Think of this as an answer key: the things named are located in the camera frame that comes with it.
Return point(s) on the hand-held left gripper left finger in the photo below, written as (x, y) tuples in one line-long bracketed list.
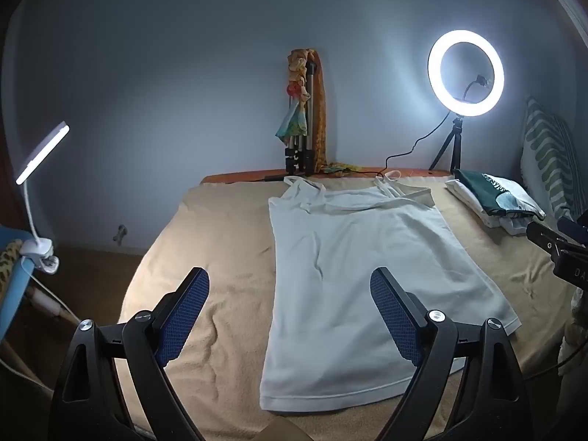
[(186, 312)]

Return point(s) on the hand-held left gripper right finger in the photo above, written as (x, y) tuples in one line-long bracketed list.
[(391, 314)]

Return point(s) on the spotted yellow cloth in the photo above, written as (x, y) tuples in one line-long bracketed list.
[(9, 257)]

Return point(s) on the blue chair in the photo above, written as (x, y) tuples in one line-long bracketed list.
[(14, 285)]

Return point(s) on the folded silver tripod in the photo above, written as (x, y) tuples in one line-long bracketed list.
[(301, 147)]

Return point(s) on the beige blanket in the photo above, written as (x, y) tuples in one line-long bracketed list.
[(220, 248)]

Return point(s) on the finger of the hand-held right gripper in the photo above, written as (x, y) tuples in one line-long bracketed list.
[(542, 236), (572, 227)]

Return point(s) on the green striped pillow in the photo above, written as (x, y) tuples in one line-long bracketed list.
[(546, 147)]

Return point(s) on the white clip lamp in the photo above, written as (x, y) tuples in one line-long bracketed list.
[(46, 150)]

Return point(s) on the folded tripod with doll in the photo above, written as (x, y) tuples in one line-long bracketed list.
[(324, 101)]

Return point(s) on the folded white cloth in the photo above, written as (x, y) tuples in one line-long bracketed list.
[(529, 203)]

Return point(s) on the small wall fixture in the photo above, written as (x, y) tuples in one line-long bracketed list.
[(120, 232)]

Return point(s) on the folded green shirt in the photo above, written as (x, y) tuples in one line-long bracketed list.
[(477, 188)]

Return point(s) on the white tank top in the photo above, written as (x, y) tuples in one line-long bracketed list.
[(358, 280)]

